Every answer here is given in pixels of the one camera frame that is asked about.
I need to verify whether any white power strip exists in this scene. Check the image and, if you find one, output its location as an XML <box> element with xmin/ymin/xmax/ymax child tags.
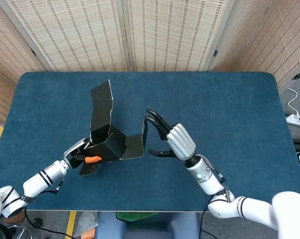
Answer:
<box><xmin>285</xmin><ymin>113</ymin><xmax>300</xmax><ymax>128</ymax></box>

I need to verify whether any woven bamboo screen panel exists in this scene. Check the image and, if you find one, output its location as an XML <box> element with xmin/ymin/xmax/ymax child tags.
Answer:
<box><xmin>236</xmin><ymin>0</ymin><xmax>300</xmax><ymax>94</ymax></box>
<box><xmin>121</xmin><ymin>0</ymin><xmax>237</xmax><ymax>73</ymax></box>
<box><xmin>0</xmin><ymin>0</ymin><xmax>135</xmax><ymax>73</ymax></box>
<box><xmin>209</xmin><ymin>0</ymin><xmax>275</xmax><ymax>73</ymax></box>
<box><xmin>0</xmin><ymin>66</ymin><xmax>16</xmax><ymax>125</ymax></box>
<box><xmin>0</xmin><ymin>0</ymin><xmax>48</xmax><ymax>85</ymax></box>

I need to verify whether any orange packet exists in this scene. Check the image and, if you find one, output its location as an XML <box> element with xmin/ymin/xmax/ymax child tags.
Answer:
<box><xmin>80</xmin><ymin>228</ymin><xmax>96</xmax><ymax>239</ymax></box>

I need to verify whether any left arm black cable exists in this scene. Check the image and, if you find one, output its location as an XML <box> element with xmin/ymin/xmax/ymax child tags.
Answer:
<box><xmin>24</xmin><ymin>209</ymin><xmax>77</xmax><ymax>239</ymax></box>

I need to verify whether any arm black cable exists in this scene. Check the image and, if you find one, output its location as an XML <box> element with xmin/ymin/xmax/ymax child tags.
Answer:
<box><xmin>24</xmin><ymin>209</ymin><xmax>77</xmax><ymax>239</ymax></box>
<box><xmin>198</xmin><ymin>189</ymin><xmax>237</xmax><ymax>239</ymax></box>

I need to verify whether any black cardboard box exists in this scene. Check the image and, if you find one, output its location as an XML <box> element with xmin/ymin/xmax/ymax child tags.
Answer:
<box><xmin>79</xmin><ymin>79</ymin><xmax>148</xmax><ymax>177</ymax></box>

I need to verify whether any white power cable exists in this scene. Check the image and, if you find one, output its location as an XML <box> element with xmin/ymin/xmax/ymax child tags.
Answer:
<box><xmin>287</xmin><ymin>87</ymin><xmax>300</xmax><ymax>118</ymax></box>

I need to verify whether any blue felt table mat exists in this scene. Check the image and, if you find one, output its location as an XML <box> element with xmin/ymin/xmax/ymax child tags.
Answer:
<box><xmin>0</xmin><ymin>71</ymin><xmax>300</xmax><ymax>213</ymax></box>

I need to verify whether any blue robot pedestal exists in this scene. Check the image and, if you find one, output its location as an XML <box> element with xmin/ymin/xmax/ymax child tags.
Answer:
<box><xmin>94</xmin><ymin>211</ymin><xmax>202</xmax><ymax>239</ymax></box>

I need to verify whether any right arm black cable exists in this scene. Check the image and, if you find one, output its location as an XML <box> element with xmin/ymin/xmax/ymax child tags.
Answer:
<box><xmin>198</xmin><ymin>189</ymin><xmax>237</xmax><ymax>239</ymax></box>

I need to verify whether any brown wooden disc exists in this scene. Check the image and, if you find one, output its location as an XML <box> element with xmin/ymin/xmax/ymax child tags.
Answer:
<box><xmin>7</xmin><ymin>211</ymin><xmax>25</xmax><ymax>224</ymax></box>

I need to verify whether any grey plastic bag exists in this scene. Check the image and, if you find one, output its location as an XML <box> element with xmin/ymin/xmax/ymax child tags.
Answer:
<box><xmin>73</xmin><ymin>211</ymin><xmax>100</xmax><ymax>238</ymax></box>

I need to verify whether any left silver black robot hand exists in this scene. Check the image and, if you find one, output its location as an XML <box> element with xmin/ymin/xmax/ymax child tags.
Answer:
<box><xmin>63</xmin><ymin>137</ymin><xmax>102</xmax><ymax>170</ymax></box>

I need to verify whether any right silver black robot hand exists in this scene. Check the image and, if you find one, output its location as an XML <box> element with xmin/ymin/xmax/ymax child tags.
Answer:
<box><xmin>144</xmin><ymin>109</ymin><xmax>197</xmax><ymax>162</ymax></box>

